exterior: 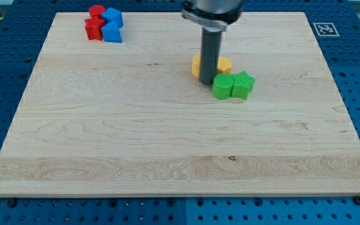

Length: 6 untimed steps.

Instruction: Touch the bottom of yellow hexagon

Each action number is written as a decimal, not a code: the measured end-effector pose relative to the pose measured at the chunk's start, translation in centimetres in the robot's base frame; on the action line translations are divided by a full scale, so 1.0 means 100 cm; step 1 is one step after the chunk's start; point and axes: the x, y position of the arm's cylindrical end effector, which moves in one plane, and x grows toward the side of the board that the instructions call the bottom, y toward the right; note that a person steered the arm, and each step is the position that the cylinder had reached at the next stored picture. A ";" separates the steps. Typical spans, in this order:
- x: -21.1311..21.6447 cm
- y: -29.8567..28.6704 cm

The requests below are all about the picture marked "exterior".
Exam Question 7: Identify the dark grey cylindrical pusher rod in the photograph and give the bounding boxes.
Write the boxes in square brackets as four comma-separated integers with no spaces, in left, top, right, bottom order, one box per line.
[199,27,222,86]

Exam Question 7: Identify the yellow hexagon block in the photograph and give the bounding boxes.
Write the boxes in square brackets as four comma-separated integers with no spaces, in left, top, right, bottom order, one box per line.
[191,53,232,77]

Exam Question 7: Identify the green cylinder block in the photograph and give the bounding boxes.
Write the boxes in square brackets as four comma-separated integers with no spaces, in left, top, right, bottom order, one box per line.
[212,73,234,100]

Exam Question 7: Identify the green star block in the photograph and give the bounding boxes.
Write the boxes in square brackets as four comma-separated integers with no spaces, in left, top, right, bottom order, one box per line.
[231,71,256,100]

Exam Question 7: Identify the blue wedge block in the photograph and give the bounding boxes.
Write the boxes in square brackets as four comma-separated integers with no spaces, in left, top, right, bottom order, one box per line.
[101,21,122,43]

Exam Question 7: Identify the blue cube block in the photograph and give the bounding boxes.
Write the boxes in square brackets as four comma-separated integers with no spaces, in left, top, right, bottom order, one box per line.
[101,7,124,28]

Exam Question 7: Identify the white fiducial marker tag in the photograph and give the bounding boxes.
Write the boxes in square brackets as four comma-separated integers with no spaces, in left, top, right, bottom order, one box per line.
[313,22,339,37]

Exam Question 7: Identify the light wooden board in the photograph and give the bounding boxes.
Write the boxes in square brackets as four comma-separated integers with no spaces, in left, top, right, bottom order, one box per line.
[0,12,360,198]

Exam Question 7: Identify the red star block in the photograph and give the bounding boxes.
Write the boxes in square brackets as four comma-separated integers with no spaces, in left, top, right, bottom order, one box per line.
[84,17,105,41]

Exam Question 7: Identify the red cylinder block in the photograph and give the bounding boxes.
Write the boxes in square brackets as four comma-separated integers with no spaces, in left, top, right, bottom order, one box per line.
[88,4,106,19]

